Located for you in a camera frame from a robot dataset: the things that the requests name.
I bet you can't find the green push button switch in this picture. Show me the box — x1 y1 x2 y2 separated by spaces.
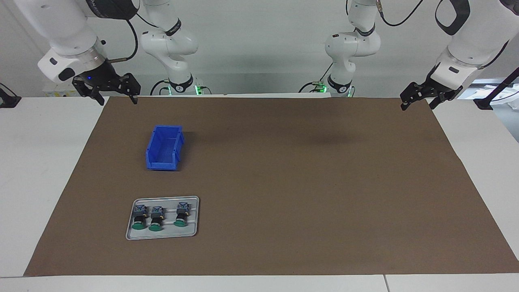
174 202 191 228
148 206 165 232
131 204 147 230

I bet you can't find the blue plastic storage bin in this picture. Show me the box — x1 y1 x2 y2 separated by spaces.
146 125 185 171

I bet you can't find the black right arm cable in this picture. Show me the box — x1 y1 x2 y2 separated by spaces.
106 12 139 63

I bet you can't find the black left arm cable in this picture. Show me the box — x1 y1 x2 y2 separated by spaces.
377 0 424 27

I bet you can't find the black base cable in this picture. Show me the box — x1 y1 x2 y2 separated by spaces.
299 81 325 93
150 79 171 96

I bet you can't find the white plastic packaging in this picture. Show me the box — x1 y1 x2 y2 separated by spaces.
491 83 519 110

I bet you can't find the brown table mat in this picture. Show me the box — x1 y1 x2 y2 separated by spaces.
24 96 519 277

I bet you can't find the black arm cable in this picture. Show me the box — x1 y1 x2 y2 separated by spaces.
377 0 424 27
106 12 139 63

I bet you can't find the black clamp mount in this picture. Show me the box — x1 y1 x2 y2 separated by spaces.
0 83 21 108

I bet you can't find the white background box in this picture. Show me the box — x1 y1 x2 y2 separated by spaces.
43 82 81 98

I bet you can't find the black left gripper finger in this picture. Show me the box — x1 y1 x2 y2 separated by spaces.
430 85 463 110
400 82 430 111

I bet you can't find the black clamp stand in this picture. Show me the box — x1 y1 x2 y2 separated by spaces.
474 67 519 110

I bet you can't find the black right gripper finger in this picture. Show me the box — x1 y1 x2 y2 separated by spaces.
114 73 141 105
72 77 105 106

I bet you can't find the grey metal tray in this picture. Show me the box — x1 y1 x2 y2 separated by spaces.
125 196 200 241

